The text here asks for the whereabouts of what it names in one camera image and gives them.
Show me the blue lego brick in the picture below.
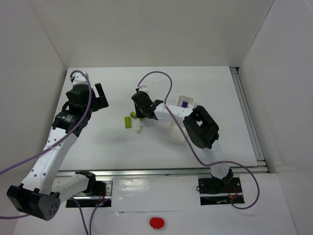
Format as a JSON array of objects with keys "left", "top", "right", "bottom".
[{"left": 181, "top": 101, "right": 188, "bottom": 108}]

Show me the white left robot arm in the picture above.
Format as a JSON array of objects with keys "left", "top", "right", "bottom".
[{"left": 6, "top": 70, "right": 109, "bottom": 221}]

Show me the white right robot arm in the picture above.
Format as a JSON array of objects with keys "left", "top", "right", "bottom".
[{"left": 132, "top": 91, "right": 233, "bottom": 187}]

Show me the small green lego brick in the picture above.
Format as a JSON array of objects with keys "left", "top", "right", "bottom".
[{"left": 130, "top": 112, "right": 137, "bottom": 119}]

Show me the large green lego brick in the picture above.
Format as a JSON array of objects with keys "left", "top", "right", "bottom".
[{"left": 124, "top": 116, "right": 132, "bottom": 129}]

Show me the white divided plastic tray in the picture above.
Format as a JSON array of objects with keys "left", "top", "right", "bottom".
[{"left": 167, "top": 95, "right": 195, "bottom": 145}]

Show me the red round button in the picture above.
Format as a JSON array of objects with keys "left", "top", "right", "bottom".
[{"left": 149, "top": 217, "right": 165, "bottom": 230}]

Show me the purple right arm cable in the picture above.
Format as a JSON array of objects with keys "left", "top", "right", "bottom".
[{"left": 136, "top": 70, "right": 260, "bottom": 210}]

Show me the aluminium front rail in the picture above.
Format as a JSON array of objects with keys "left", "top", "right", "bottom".
[{"left": 56, "top": 166, "right": 268, "bottom": 177}]

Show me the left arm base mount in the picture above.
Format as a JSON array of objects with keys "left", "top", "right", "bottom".
[{"left": 73, "top": 179, "right": 113, "bottom": 208}]

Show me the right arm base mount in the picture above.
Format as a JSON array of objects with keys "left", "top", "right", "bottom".
[{"left": 196, "top": 177, "right": 245, "bottom": 206}]

